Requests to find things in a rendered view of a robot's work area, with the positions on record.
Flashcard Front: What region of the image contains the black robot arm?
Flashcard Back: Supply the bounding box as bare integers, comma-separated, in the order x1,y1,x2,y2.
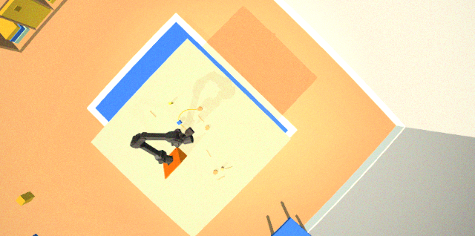
130,128,194,165

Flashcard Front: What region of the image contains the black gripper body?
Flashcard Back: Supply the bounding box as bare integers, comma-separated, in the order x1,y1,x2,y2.
183,127,194,137

